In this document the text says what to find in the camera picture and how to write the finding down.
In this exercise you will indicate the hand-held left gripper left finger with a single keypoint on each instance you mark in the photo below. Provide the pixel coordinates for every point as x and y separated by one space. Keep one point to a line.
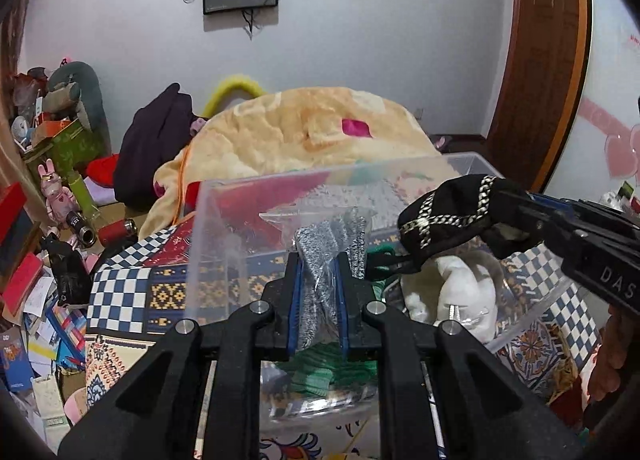
295 300

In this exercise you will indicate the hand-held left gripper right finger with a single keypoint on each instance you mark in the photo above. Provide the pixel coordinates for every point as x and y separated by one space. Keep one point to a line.
343 305

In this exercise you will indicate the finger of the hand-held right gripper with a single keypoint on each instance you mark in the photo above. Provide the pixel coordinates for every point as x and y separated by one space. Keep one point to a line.
530 202
520 240

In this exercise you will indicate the grey sock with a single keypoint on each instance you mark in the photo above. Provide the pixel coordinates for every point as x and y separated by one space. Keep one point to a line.
320 265

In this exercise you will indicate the black cloth with patterned trim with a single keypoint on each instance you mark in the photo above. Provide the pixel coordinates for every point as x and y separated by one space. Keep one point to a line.
450 220

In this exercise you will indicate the clear plastic storage bin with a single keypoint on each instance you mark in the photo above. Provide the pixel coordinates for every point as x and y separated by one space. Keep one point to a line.
220 250

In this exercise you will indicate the person's right hand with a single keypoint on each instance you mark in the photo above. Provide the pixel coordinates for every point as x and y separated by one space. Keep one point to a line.
607 355

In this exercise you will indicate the green knitted cloth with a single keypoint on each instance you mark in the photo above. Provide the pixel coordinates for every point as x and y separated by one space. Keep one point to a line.
320 371

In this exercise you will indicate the red cloth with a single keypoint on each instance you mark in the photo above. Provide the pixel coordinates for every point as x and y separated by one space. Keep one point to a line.
250 210

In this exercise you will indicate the brown wooden door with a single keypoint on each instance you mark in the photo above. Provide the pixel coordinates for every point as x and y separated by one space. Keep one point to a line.
535 64

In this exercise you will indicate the beige fleece blanket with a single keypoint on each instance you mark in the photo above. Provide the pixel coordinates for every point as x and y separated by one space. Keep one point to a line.
280 129

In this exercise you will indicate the checkered patterned blanket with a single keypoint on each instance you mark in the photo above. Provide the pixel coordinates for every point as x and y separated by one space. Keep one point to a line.
125 290

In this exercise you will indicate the red cylinder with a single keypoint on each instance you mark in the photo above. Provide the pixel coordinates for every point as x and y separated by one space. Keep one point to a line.
115 232

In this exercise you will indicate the dark purple clothing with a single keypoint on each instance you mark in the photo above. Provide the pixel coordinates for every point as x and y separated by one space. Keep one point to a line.
150 149

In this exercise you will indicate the yellow plush item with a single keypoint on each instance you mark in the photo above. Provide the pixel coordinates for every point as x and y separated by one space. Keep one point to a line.
235 84

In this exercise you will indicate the black lens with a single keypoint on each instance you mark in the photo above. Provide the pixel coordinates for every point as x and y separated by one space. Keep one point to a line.
82 229

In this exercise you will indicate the black bag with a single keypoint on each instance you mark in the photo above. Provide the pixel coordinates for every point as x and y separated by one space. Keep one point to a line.
67 275

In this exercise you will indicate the green tube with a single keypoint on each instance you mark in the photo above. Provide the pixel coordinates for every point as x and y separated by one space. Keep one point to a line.
82 195

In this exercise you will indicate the pink rabbit figure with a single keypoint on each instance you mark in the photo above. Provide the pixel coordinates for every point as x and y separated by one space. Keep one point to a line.
55 195

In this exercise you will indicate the pile of papers and boxes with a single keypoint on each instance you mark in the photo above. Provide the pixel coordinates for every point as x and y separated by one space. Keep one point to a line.
35 355

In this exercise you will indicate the green cardboard box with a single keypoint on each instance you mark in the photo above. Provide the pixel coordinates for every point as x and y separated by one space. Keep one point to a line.
62 144

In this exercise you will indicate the red box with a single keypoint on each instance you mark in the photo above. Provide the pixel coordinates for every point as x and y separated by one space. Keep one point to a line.
15 230

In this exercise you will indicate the grey plush toy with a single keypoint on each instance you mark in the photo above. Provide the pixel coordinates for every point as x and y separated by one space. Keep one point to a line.
75 89

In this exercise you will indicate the pink bow wall sticker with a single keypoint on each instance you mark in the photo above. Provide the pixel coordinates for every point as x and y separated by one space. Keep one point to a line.
615 139

